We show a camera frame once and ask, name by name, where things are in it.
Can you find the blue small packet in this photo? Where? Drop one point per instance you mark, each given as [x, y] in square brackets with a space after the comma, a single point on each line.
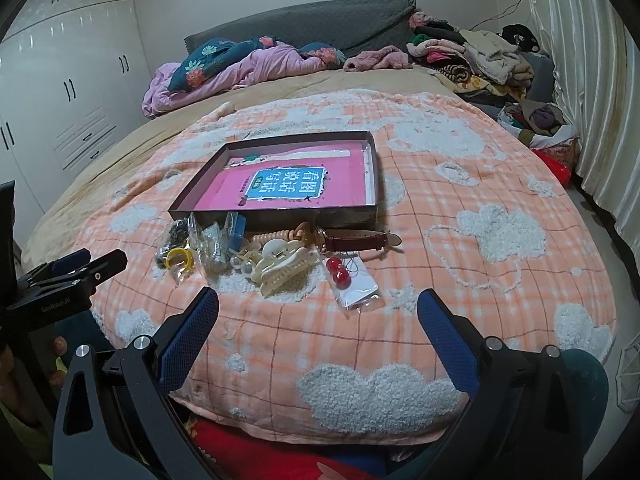
[234, 228]

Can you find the bag of clothes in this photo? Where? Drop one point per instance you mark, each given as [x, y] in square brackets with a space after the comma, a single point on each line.
[542, 127]

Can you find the silver jewelry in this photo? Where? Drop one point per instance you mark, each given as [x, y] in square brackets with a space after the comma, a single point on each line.
[207, 242]

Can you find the red plastic object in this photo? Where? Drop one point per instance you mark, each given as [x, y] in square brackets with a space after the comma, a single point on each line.
[558, 169]

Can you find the orange plaid cloud blanket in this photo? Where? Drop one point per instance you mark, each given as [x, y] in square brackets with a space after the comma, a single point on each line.
[482, 221]

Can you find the large white hair claw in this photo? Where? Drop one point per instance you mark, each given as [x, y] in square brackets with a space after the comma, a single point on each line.
[281, 261]

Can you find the white wardrobe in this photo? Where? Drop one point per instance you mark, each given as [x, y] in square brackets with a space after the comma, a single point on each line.
[73, 73]

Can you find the person's left hand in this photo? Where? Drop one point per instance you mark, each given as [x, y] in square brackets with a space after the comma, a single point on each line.
[58, 376]

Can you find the pink fuzzy garment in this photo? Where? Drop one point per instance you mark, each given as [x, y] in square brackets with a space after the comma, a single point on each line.
[387, 58]

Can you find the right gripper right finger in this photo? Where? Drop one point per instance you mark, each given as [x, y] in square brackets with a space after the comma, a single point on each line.
[518, 422]

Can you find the dark shallow cardboard box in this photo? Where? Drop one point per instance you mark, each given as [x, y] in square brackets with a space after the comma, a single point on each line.
[278, 219]

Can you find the red cherry earrings card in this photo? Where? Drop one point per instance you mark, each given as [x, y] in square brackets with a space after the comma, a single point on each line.
[353, 286]

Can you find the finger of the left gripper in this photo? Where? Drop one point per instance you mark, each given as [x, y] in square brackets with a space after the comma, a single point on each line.
[58, 267]
[97, 271]

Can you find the white striped curtain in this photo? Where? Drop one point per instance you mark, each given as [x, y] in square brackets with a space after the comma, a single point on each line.
[597, 87]

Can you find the grey padded headboard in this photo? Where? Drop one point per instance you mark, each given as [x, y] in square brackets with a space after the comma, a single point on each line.
[351, 26]

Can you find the black bag by curtain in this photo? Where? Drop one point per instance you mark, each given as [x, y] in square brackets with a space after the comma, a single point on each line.
[521, 36]

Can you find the purple floral duvet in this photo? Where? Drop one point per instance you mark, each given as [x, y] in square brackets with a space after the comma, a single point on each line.
[221, 65]

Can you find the yellow rings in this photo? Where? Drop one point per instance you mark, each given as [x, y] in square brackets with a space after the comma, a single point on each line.
[180, 258]

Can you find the beige bed sheet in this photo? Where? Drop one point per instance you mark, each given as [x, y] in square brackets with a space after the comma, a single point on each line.
[58, 229]

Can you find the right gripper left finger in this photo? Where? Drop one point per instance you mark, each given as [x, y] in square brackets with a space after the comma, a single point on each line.
[115, 418]

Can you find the black beads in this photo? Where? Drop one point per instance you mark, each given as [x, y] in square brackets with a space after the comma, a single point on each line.
[175, 235]

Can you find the pile of folded clothes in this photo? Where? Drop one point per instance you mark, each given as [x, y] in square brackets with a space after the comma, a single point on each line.
[478, 65]

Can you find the translucent small hair claw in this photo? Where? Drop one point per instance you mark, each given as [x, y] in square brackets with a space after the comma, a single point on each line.
[247, 258]

